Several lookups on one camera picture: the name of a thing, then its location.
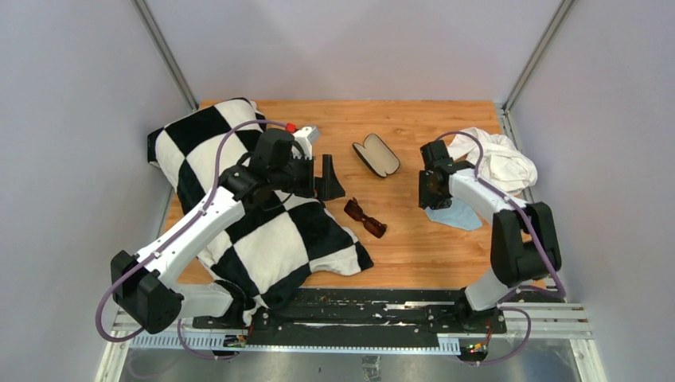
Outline light blue cleaning cloth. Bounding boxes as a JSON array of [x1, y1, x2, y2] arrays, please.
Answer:
[[424, 198, 483, 232]]

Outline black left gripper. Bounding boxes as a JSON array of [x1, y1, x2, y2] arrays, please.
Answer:
[[270, 151, 345, 201]]

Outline black white checkered pillow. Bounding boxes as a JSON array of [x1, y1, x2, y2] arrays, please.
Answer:
[[147, 97, 373, 325]]

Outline aluminium frame rail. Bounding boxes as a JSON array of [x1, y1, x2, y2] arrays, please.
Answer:
[[96, 288, 607, 381]]

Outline crumpled white cloth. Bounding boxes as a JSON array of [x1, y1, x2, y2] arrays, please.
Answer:
[[447, 127, 538, 195]]

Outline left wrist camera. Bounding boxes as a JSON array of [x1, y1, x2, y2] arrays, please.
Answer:
[[291, 126, 320, 159]]

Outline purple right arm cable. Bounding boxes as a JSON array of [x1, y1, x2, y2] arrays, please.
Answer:
[[435, 131, 568, 366]]

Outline tortoiseshell brown sunglasses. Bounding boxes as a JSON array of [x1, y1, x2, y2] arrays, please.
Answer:
[[344, 197, 388, 239]]

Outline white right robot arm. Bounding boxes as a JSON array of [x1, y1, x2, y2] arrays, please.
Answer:
[[419, 140, 562, 333]]

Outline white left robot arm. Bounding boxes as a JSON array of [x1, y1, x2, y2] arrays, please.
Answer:
[[97, 126, 345, 334]]

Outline black glasses case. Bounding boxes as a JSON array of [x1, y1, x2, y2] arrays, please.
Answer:
[[352, 133, 401, 178]]

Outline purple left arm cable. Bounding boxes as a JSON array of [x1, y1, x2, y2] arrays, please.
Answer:
[[95, 119, 296, 361]]

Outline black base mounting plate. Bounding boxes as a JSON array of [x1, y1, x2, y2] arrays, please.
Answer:
[[191, 288, 506, 349]]

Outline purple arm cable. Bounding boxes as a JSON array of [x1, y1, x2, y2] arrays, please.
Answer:
[[435, 131, 568, 366], [95, 119, 296, 361]]

